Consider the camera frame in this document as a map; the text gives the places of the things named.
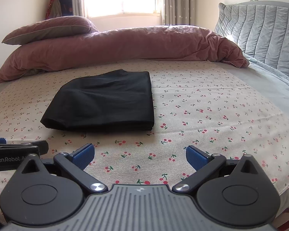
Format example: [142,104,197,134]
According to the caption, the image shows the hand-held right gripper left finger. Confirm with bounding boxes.
[20,143,108,194]

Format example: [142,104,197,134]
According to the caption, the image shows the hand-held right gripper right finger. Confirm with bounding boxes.
[172,145,260,194]

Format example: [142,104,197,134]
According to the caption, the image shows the black pants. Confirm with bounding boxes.
[40,69,155,131]

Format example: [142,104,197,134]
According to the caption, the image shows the cherry print bed sheet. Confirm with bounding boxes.
[0,59,289,222]

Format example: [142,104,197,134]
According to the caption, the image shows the grey bed cover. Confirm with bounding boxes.
[222,53,289,116]

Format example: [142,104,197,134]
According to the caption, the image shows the pink and grey pillow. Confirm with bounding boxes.
[2,16,98,46]

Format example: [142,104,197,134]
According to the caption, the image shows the pink duvet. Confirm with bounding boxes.
[0,24,250,86]

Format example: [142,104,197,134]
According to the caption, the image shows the grey quilted headboard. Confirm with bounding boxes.
[214,1,289,86]

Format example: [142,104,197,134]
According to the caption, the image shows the hanging clothes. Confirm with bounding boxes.
[45,0,73,20]

